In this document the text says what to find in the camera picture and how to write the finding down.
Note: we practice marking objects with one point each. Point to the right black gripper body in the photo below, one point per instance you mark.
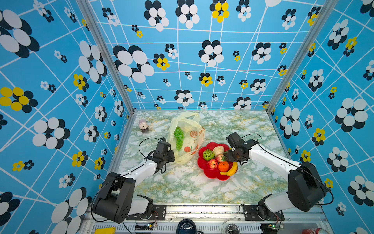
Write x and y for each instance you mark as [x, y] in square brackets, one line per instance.
[232, 156]

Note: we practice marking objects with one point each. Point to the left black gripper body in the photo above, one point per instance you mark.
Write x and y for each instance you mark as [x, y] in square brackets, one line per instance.
[169, 157]

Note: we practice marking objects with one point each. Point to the fake red strawberry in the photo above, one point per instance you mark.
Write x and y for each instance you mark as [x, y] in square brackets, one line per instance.
[220, 158]

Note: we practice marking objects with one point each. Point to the fake orange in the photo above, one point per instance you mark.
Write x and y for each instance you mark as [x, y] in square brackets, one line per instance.
[223, 166]

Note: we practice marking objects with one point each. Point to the fake yellow banana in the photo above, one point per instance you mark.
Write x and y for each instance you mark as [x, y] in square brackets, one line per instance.
[232, 171]

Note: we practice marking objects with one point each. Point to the fake green grapes bunch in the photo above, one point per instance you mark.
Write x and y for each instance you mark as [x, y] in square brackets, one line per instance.
[179, 136]

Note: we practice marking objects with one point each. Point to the fake red apple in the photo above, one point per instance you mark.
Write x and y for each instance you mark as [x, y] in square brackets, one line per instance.
[212, 164]

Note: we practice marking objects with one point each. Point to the translucent yellowish plastic bag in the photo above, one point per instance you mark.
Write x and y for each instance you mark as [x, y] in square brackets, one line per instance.
[194, 136]

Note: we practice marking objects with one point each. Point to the fake green custard apple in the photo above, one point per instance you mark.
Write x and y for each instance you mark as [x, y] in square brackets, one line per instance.
[208, 155]

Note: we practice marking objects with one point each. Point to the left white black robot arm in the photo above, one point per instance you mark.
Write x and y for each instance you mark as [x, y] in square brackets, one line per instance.
[115, 200]

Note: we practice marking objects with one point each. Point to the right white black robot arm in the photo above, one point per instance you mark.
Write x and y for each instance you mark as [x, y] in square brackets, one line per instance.
[305, 187]

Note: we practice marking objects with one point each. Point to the small pink roll object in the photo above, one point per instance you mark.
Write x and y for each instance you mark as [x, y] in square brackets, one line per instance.
[143, 126]

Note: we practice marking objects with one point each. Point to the red flower-shaped plate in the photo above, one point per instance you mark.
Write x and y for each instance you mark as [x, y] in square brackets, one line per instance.
[212, 174]

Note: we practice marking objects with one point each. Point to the yellow block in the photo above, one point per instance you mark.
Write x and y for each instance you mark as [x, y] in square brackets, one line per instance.
[111, 230]

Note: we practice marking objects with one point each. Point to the red can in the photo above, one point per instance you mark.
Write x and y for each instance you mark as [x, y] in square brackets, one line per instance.
[314, 231]

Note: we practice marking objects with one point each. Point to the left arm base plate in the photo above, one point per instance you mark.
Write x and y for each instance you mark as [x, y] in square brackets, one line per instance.
[156, 213]

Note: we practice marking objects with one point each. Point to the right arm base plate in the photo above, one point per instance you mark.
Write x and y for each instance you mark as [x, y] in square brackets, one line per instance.
[259, 213]

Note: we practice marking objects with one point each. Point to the aluminium front rail frame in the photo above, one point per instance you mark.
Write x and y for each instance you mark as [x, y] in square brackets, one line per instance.
[213, 219]

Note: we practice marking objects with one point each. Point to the black round camera lens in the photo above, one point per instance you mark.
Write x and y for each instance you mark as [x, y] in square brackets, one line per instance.
[186, 226]

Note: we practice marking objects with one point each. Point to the left aluminium corner post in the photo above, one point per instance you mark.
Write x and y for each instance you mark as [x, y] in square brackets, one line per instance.
[97, 36]

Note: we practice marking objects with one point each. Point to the aluminium corner post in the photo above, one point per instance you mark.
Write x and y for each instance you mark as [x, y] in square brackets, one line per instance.
[325, 13]
[97, 36]

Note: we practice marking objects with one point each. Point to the right aluminium corner post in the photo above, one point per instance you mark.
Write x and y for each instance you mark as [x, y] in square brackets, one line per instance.
[325, 13]

